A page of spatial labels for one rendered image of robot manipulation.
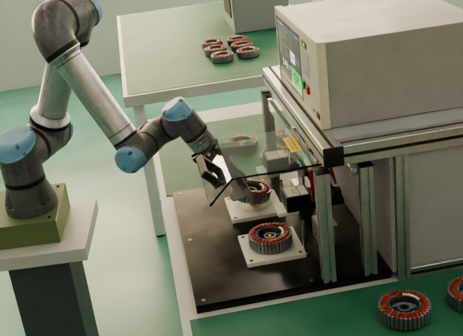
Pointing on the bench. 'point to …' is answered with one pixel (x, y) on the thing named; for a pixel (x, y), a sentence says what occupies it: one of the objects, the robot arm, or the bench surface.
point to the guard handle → (205, 169)
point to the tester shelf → (368, 131)
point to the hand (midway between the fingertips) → (252, 191)
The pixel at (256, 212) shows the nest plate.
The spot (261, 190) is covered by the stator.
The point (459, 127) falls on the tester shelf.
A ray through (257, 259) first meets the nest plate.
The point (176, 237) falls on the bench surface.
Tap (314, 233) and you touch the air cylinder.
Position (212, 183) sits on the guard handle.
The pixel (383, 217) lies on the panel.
